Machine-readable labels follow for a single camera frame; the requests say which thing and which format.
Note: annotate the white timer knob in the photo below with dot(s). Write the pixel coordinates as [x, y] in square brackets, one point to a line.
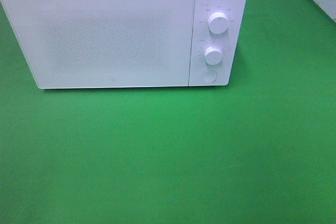
[213, 55]

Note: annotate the green table cloth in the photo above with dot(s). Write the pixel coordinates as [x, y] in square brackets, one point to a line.
[259, 150]

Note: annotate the upper white power knob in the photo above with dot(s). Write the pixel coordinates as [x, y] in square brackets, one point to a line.
[218, 22]

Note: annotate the white microwave door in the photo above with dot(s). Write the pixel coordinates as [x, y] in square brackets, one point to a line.
[104, 43]

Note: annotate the round white door release button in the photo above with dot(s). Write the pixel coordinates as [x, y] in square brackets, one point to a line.
[209, 76]

